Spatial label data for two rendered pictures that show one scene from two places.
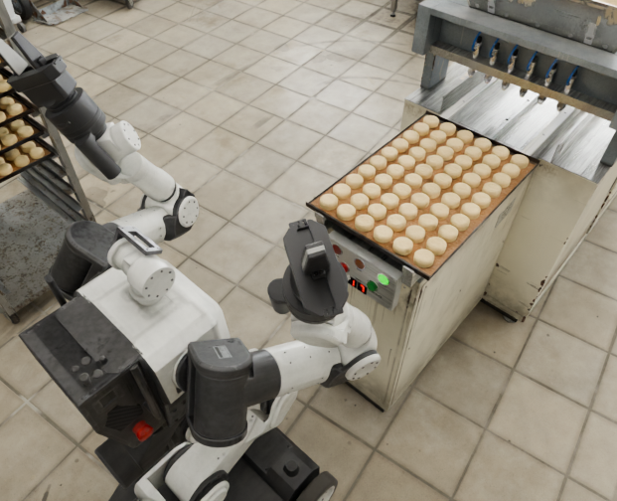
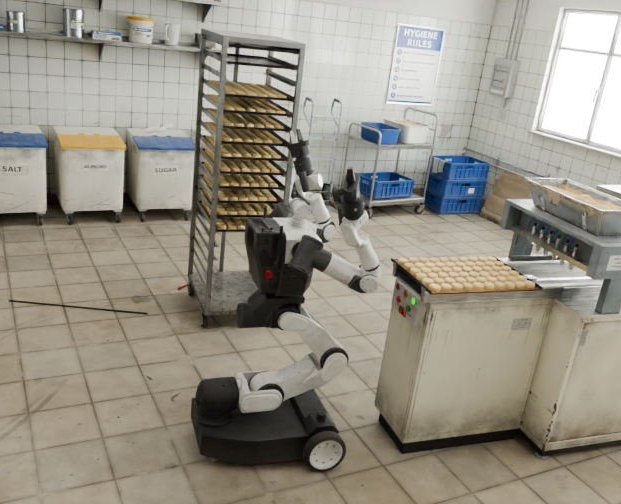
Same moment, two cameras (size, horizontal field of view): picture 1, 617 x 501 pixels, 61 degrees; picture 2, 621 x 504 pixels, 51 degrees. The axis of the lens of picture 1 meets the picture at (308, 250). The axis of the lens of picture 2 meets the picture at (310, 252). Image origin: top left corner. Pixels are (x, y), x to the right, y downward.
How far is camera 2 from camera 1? 2.03 m
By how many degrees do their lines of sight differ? 35
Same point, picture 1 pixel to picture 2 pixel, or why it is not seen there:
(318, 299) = (346, 187)
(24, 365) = (197, 344)
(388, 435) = (397, 464)
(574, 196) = (571, 326)
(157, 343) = (292, 232)
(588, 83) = (585, 254)
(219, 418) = (300, 256)
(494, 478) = not seen: outside the picture
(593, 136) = not seen: hidden behind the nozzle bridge
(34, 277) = (228, 304)
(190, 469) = (266, 377)
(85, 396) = (260, 232)
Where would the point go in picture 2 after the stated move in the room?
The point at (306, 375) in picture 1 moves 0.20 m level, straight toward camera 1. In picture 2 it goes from (342, 268) to (319, 282)
